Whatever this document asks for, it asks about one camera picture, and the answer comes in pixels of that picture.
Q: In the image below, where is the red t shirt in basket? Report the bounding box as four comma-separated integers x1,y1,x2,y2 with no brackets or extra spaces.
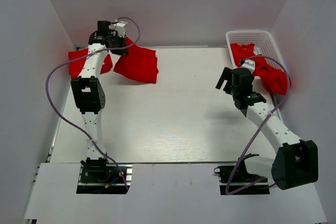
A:
230,43,288,95

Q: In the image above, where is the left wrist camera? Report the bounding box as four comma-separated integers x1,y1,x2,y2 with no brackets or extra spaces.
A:
112,20,128,38

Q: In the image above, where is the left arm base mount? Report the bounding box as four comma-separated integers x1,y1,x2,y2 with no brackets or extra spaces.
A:
76,165,132,195

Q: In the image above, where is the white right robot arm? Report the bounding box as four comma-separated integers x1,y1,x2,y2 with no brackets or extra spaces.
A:
216,67,318,190

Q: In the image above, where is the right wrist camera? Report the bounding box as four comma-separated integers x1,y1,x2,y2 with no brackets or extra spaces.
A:
240,60,256,73

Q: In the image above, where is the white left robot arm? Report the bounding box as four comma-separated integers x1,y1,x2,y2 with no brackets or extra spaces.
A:
71,20,128,182

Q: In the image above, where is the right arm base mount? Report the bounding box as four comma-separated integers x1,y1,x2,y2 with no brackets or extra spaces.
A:
213,165,270,196

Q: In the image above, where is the white plastic laundry basket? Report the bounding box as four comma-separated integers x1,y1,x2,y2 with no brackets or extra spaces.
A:
226,30,285,70

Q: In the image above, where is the red t shirt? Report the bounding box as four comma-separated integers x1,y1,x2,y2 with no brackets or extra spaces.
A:
230,43,288,95
113,45,159,84
68,48,113,79

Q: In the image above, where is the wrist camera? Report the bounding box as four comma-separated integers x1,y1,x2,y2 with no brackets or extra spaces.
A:
240,60,256,73
112,20,128,38

